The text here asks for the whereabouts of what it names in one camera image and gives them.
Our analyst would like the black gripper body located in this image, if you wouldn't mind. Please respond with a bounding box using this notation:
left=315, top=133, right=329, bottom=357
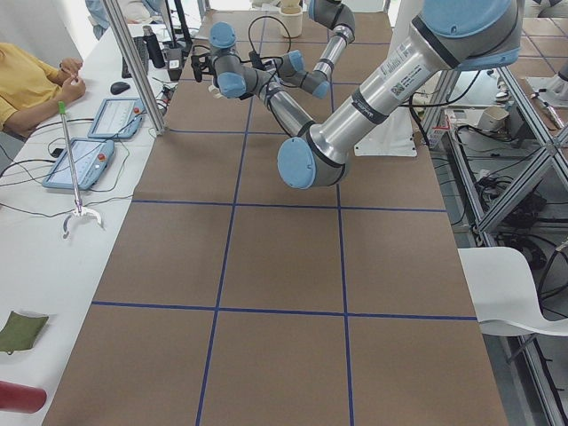
left=248, top=51, right=283, bottom=73
left=191, top=51, right=216, bottom=83

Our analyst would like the white ribbed HOME mug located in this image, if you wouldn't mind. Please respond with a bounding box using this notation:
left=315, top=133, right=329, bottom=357
left=208, top=84, right=224, bottom=99

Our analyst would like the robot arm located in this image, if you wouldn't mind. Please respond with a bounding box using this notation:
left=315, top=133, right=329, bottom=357
left=204, top=1, right=525, bottom=189
left=248, top=1, right=355, bottom=99

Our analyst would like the black label printer box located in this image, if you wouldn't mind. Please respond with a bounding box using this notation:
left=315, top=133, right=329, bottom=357
left=163, top=47, right=184, bottom=82

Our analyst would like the black bottle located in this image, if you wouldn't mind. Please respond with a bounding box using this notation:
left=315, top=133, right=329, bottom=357
left=142, top=25, right=166, bottom=68

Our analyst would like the black computer mouse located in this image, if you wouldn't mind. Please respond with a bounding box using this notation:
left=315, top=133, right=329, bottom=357
left=109, top=81, right=130, bottom=95

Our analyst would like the teach pendant far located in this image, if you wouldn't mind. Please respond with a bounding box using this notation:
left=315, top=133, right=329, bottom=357
left=88, top=98, right=146, bottom=139

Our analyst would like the teach pendant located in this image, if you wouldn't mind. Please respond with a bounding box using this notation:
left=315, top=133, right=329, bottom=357
left=42, top=138, right=114, bottom=190
left=88, top=98, right=146, bottom=139

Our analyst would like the teach pendant near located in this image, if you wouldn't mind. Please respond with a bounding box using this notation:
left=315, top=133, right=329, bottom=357
left=42, top=138, right=114, bottom=190

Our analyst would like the person in yellow shirt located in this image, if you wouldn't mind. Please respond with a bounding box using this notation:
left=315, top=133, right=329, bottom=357
left=1, top=43, right=86, bottom=141

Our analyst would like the reacher grabber stick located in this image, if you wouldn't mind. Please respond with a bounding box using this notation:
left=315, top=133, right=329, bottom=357
left=58, top=100, right=104, bottom=240

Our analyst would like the green bean bag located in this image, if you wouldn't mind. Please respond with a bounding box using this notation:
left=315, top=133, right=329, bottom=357
left=1, top=312, right=49, bottom=355

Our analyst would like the white curved chair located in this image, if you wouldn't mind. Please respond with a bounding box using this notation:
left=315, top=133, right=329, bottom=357
left=458, top=247, right=567, bottom=337

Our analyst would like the red cylinder bottle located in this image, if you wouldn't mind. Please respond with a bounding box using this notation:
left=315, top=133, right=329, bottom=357
left=0, top=381, right=47, bottom=414

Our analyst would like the cream basket with handle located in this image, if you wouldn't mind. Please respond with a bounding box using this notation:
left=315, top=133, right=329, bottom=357
left=279, top=0, right=304, bottom=38

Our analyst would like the aluminium frame post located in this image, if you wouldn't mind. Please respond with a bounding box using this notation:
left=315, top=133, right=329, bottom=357
left=101, top=0, right=165, bottom=136

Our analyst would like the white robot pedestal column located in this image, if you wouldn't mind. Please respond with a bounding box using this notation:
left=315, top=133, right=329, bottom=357
left=353, top=1, right=442, bottom=157

